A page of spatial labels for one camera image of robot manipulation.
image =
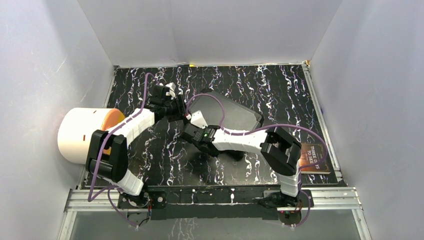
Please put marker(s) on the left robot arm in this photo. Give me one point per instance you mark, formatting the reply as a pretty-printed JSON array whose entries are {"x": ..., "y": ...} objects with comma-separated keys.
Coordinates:
[{"x": 107, "y": 155}]

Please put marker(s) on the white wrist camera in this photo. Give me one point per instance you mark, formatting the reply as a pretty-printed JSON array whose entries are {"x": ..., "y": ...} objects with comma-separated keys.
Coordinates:
[
  {"x": 170, "y": 90},
  {"x": 197, "y": 119}
]

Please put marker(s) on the black poker chip case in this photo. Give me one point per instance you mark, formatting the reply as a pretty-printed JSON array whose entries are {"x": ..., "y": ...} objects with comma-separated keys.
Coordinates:
[{"x": 232, "y": 124}]

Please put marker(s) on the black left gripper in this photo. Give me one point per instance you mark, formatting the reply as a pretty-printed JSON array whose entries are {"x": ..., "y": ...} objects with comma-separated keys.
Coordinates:
[{"x": 178, "y": 108}]

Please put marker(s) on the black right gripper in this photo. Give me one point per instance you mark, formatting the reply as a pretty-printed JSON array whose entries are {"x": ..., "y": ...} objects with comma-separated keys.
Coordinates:
[{"x": 205, "y": 129}]

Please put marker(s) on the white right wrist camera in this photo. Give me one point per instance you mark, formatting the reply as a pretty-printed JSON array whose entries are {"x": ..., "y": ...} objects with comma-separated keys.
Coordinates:
[{"x": 197, "y": 119}]

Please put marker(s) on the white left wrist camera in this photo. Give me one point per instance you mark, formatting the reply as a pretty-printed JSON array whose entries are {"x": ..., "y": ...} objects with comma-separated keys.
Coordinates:
[{"x": 170, "y": 90}]

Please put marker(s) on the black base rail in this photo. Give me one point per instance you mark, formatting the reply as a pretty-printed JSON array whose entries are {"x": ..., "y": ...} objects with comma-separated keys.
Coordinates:
[{"x": 221, "y": 201}]

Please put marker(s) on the white cylinder with orange lid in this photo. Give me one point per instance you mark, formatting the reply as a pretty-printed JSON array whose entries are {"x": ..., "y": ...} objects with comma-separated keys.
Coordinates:
[{"x": 77, "y": 127}]

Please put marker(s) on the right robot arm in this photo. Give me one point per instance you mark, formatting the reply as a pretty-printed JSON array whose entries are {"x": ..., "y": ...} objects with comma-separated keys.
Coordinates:
[{"x": 276, "y": 146}]

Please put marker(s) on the dark hardcover book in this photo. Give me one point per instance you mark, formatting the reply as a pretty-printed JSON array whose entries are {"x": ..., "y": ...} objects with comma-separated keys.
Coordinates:
[{"x": 311, "y": 153}]

